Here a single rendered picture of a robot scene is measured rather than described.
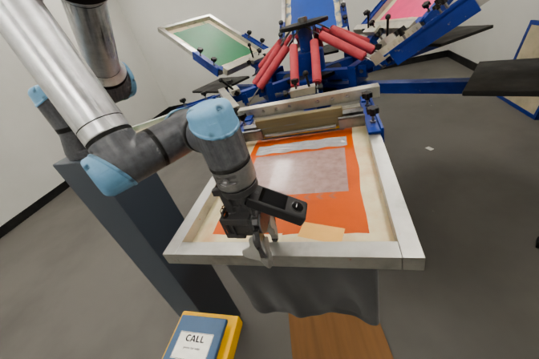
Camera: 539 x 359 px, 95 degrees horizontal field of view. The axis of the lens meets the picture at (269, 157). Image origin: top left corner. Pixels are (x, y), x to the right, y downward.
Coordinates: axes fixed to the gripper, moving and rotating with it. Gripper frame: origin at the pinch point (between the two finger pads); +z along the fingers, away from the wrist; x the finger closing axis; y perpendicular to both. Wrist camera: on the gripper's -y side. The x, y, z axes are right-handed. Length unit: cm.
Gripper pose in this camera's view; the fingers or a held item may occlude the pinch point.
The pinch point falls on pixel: (274, 251)
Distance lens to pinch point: 59.2
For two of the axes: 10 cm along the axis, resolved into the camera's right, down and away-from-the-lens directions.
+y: -9.5, 1.1, 3.0
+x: -2.0, 5.4, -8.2
